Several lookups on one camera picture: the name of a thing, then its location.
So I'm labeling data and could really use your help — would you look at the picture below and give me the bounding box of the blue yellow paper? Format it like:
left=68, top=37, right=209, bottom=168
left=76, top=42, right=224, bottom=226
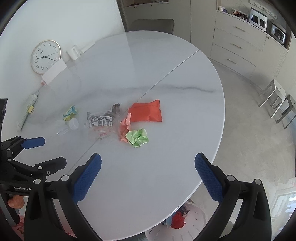
left=63, top=105, right=78, bottom=121

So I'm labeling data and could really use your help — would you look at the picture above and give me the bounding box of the clear printed plastic bag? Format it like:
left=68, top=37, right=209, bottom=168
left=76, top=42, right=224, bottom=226
left=86, top=103, right=120, bottom=141

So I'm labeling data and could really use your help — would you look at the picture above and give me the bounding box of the orange snack packet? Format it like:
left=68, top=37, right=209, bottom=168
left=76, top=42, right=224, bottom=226
left=128, top=99, right=163, bottom=122

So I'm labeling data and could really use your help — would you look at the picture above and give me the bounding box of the clear plastic water bottle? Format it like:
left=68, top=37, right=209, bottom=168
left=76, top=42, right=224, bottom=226
left=43, top=118, right=79, bottom=141

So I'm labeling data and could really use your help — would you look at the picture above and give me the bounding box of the pink white trash bin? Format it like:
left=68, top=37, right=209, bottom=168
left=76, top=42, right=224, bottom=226
left=145, top=201, right=207, bottom=241

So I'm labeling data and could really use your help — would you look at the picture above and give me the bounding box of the person's left hand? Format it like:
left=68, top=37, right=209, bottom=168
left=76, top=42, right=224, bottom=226
left=8, top=195, right=25, bottom=209

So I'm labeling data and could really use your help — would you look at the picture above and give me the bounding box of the small yellow clip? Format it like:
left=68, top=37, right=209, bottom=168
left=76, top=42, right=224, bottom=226
left=28, top=105, right=34, bottom=114

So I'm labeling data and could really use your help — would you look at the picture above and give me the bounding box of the white green tube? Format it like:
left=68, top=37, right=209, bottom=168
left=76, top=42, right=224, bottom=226
left=16, top=91, right=39, bottom=131

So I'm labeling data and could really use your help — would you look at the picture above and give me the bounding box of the white cardboard box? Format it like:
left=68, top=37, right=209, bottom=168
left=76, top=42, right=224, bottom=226
left=42, top=58, right=67, bottom=84

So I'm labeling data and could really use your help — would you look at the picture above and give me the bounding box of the green crumpled paper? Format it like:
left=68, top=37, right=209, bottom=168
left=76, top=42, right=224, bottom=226
left=125, top=128, right=149, bottom=148

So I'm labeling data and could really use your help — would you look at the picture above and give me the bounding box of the pink crumpled paper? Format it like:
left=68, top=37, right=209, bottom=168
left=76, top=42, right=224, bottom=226
left=118, top=113, right=132, bottom=143

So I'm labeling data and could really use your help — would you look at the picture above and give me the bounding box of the white mug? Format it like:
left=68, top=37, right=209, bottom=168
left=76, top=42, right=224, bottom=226
left=67, top=45, right=81, bottom=61

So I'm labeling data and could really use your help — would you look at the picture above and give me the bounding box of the grey stool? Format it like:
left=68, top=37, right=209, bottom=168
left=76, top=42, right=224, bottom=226
left=276, top=94, right=296, bottom=129

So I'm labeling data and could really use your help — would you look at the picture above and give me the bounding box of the white stool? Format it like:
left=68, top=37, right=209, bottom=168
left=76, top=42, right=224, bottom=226
left=258, top=79, right=286, bottom=118

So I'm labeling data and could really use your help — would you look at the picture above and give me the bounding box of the beige drawer cabinet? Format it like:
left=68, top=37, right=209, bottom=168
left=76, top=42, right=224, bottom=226
left=210, top=1, right=295, bottom=85

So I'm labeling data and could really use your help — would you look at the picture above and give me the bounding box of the grey chair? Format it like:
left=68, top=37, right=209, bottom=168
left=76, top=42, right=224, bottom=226
left=127, top=19, right=175, bottom=34

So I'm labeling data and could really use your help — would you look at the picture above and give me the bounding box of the white microwave oven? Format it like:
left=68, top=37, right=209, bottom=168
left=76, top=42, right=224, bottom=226
left=249, top=8, right=268, bottom=31

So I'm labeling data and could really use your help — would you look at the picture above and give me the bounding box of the white round wall clock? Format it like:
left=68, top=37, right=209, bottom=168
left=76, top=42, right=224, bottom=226
left=31, top=40, right=62, bottom=75

